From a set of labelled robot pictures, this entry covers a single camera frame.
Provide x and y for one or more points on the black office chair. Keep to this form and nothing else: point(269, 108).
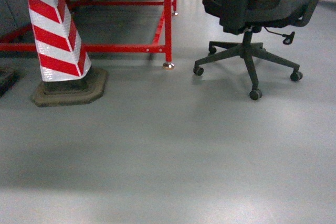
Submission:
point(248, 17)

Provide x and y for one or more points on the red white striped bollard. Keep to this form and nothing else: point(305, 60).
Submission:
point(68, 78)

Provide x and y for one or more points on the red metal conveyor frame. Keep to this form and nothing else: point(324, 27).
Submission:
point(140, 27)

